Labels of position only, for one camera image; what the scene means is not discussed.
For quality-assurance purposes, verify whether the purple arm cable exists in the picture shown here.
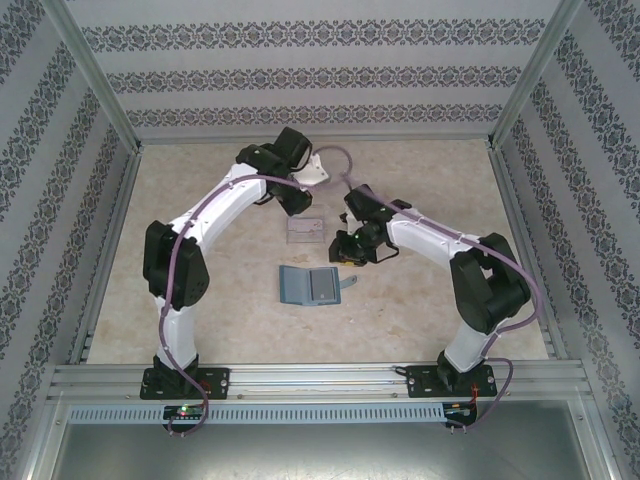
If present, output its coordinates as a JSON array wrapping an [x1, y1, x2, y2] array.
[[157, 144, 356, 437], [344, 182, 545, 434]]

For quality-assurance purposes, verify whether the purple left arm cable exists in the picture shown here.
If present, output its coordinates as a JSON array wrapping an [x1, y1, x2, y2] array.
[[157, 144, 356, 437]]

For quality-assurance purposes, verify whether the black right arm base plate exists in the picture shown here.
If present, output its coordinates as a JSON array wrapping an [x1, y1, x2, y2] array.
[[407, 364, 499, 400]]

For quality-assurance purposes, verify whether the white slotted cable duct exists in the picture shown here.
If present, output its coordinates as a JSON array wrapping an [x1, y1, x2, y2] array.
[[67, 402, 446, 425]]

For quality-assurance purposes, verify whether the left circuit board with LED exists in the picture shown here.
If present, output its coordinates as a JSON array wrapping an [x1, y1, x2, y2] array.
[[164, 405, 205, 420]]

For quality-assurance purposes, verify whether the aluminium table side rail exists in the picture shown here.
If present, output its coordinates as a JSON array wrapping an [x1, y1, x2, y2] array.
[[487, 142, 569, 361], [69, 144, 146, 365]]

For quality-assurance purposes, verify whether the grey metal panel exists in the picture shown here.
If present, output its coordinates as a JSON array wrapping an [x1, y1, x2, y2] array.
[[47, 423, 601, 480]]

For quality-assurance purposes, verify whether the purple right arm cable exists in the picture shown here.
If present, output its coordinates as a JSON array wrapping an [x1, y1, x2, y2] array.
[[344, 182, 545, 434]]

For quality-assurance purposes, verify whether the aluminium frame post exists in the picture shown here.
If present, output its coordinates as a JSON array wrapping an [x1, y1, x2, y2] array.
[[42, 0, 144, 151], [488, 0, 586, 149]]

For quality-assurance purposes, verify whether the aluminium mounting rail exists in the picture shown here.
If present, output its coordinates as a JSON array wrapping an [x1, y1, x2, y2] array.
[[47, 360, 594, 402]]

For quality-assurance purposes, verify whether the teal leather card holder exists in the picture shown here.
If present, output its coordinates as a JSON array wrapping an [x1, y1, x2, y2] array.
[[277, 264, 360, 306]]

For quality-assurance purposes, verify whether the clear acrylic card stand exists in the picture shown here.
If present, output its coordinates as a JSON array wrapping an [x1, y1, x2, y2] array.
[[287, 204, 330, 245]]

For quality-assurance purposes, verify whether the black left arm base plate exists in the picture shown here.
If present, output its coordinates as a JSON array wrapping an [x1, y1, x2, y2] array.
[[141, 367, 232, 401]]

